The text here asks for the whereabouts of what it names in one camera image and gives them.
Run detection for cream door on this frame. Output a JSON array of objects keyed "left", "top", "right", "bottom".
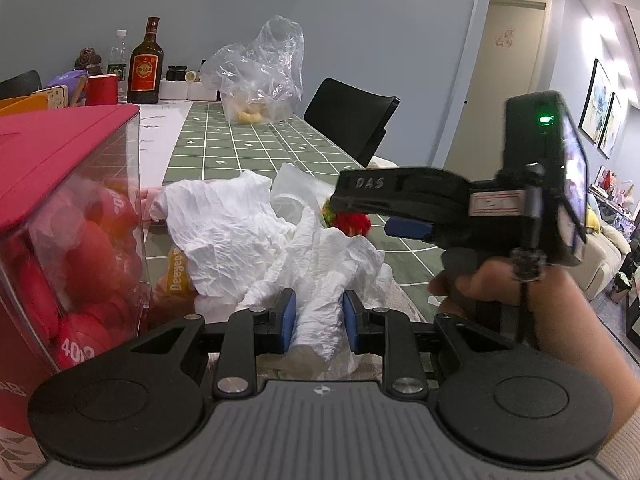
[{"left": 444, "top": 0, "right": 554, "bottom": 182}]

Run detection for pink cloth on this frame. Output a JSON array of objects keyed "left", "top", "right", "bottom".
[{"left": 137, "top": 186, "right": 171, "bottom": 222}]

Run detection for cream sofa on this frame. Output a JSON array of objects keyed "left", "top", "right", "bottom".
[{"left": 581, "top": 204, "right": 634, "bottom": 297}]

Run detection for red cup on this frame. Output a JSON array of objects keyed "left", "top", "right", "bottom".
[{"left": 85, "top": 74, "right": 120, "bottom": 107}]

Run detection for clear plastic bag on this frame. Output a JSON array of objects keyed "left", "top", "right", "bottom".
[{"left": 199, "top": 15, "right": 305, "bottom": 124}]

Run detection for framed wall painting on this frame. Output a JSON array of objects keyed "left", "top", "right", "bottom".
[
  {"left": 598, "top": 92, "right": 624, "bottom": 160},
  {"left": 578, "top": 58, "right": 612, "bottom": 144}
]

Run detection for brown liquor bottle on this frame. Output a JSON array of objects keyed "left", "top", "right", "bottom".
[{"left": 127, "top": 16, "right": 166, "bottom": 105}]

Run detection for white plastic packet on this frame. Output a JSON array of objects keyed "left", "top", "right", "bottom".
[{"left": 270, "top": 162, "right": 347, "bottom": 226}]

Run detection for person's right forearm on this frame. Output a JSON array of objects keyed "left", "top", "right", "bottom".
[{"left": 530, "top": 266, "right": 640, "bottom": 480}]

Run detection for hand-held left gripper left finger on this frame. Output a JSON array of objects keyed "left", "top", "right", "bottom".
[{"left": 131, "top": 288, "right": 299, "bottom": 402}]

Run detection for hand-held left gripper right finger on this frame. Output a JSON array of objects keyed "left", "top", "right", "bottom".
[{"left": 342, "top": 291, "right": 512, "bottom": 398}]

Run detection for person's right hand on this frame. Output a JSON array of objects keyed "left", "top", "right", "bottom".
[{"left": 427, "top": 258, "right": 557, "bottom": 356}]

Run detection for red and yellow crochet item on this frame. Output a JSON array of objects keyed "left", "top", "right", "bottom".
[{"left": 321, "top": 199, "right": 372, "bottom": 239}]

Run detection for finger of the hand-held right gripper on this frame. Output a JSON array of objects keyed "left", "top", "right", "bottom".
[{"left": 383, "top": 216, "right": 437, "bottom": 242}]

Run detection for beige wooden box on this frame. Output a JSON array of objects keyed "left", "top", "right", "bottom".
[{"left": 30, "top": 85, "right": 69, "bottom": 111}]

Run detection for orange snack packet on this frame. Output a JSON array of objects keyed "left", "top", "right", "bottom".
[{"left": 151, "top": 246, "right": 199, "bottom": 312}]

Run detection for brown figurine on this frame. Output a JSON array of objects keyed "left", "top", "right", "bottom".
[{"left": 73, "top": 47, "right": 104, "bottom": 76}]

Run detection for white plastic bag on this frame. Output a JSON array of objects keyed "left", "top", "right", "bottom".
[{"left": 149, "top": 170, "right": 397, "bottom": 377}]

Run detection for clear water bottle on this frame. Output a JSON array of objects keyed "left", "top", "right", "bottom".
[{"left": 107, "top": 29, "right": 130, "bottom": 104}]

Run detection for black chair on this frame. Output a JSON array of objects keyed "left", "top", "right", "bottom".
[
  {"left": 0, "top": 70, "right": 42, "bottom": 101},
  {"left": 303, "top": 78, "right": 401, "bottom": 169}
]

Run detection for green checked tablecloth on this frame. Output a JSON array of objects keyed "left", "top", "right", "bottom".
[{"left": 160, "top": 100, "right": 447, "bottom": 327}]

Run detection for purple packet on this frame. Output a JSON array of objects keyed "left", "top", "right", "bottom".
[{"left": 47, "top": 70, "right": 90, "bottom": 107}]

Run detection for red box with clear side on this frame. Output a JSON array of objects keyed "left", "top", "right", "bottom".
[{"left": 0, "top": 102, "right": 154, "bottom": 443}]

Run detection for white printed table runner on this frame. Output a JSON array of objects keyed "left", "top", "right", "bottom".
[{"left": 137, "top": 100, "right": 194, "bottom": 189}]

